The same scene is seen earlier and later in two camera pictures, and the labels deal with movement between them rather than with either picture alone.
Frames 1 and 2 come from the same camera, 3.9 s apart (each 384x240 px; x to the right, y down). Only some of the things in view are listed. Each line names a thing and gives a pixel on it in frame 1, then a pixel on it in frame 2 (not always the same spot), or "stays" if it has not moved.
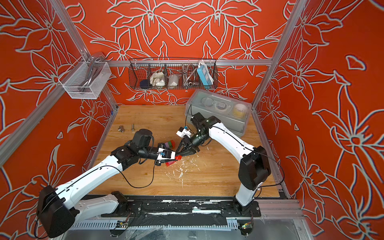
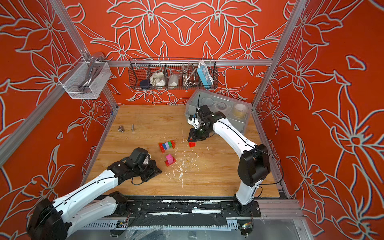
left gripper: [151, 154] → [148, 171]
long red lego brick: [170, 163] stays
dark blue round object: [145, 84] stays
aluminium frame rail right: [282, 193] stays
